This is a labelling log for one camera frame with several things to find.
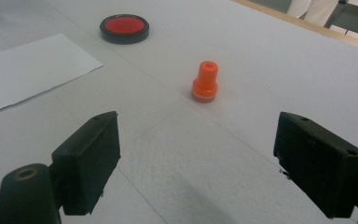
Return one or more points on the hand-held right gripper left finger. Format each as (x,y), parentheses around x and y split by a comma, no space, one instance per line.
(87,161)

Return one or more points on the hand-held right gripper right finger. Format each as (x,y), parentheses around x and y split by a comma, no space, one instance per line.
(320,168)

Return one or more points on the orange stamp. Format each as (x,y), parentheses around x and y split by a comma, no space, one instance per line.
(205,81)

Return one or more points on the white paper sheet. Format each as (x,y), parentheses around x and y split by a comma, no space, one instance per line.
(28,71)

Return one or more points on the red ink pad black case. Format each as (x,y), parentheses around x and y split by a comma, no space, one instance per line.
(124,28)

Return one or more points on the white table cover board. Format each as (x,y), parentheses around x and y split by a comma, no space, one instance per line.
(245,49)

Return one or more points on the grey metal frame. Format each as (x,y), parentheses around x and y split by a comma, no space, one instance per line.
(354,17)

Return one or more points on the white desk frame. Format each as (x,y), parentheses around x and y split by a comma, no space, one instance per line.
(310,11)

